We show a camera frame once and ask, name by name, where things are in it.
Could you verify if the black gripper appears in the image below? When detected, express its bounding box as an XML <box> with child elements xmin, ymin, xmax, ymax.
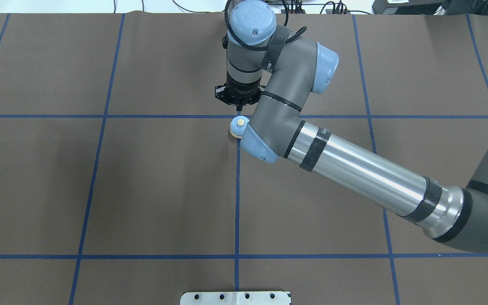
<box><xmin>214</xmin><ymin>84</ymin><xmax>266</xmax><ymax>113</ymax></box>

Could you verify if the blue call bell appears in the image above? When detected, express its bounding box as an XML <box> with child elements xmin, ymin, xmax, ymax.
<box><xmin>229</xmin><ymin>115</ymin><xmax>250</xmax><ymax>139</ymax></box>

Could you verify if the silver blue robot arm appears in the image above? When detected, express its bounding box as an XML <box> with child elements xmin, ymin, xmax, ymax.
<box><xmin>215</xmin><ymin>0</ymin><xmax>488</xmax><ymax>253</ymax></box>

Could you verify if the small electronics relay board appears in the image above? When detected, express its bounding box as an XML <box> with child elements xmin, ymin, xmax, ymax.
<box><xmin>281</xmin><ymin>0</ymin><xmax>306</xmax><ymax>14</ymax></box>

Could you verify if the black box with label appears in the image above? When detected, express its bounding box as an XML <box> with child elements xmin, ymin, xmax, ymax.
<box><xmin>372</xmin><ymin>0</ymin><xmax>444</xmax><ymax>15</ymax></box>

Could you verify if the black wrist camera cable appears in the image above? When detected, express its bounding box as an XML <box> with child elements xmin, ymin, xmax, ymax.
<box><xmin>221</xmin><ymin>0</ymin><xmax>308</xmax><ymax>53</ymax></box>

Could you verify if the thin black cable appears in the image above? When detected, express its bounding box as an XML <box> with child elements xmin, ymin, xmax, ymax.
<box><xmin>172</xmin><ymin>0</ymin><xmax>228</xmax><ymax>13</ymax></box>

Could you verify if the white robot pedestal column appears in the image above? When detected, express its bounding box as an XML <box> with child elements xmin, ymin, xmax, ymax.
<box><xmin>180</xmin><ymin>291</ymin><xmax>292</xmax><ymax>305</ymax></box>

